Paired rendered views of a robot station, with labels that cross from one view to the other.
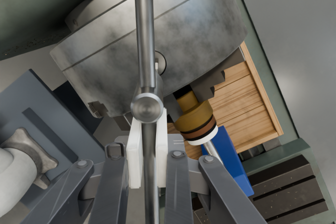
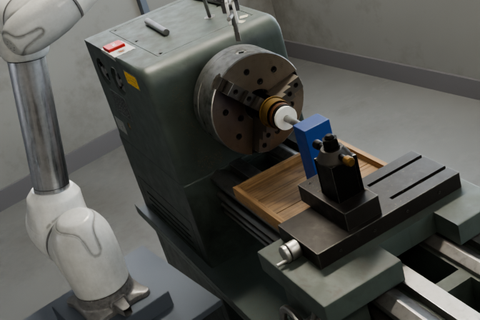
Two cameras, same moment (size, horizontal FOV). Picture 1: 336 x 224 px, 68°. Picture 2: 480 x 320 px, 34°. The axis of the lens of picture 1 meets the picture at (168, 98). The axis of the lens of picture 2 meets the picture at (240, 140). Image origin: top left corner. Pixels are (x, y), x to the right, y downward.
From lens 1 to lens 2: 228 cm
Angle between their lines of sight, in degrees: 84
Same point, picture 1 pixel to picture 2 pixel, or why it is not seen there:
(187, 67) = (256, 51)
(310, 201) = (431, 171)
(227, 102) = not seen: hidden behind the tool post
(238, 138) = not seen: hidden behind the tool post
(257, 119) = (366, 171)
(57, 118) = (158, 274)
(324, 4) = not seen: outside the picture
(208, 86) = (281, 92)
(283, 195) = (399, 175)
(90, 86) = (213, 72)
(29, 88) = (137, 257)
